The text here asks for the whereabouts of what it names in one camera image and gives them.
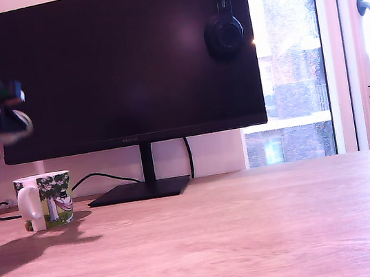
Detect white mug with green print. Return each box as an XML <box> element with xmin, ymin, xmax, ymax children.
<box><xmin>12</xmin><ymin>168</ymin><xmax>79</xmax><ymax>235</ymax></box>

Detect black Huawei monitor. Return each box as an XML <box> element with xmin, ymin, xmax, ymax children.
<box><xmin>0</xmin><ymin>0</ymin><xmax>278</xmax><ymax>220</ymax></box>

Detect black headphones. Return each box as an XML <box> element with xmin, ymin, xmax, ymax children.
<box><xmin>198</xmin><ymin>0</ymin><xmax>248</xmax><ymax>61</ymax></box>

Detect black cable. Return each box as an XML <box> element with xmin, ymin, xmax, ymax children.
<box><xmin>183</xmin><ymin>136</ymin><xmax>197</xmax><ymax>180</ymax></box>
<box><xmin>0</xmin><ymin>165</ymin><xmax>145</xmax><ymax>222</ymax></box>

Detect grey window handle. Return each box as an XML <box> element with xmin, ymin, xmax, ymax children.
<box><xmin>356</xmin><ymin>0</ymin><xmax>370</xmax><ymax>36</ymax></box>

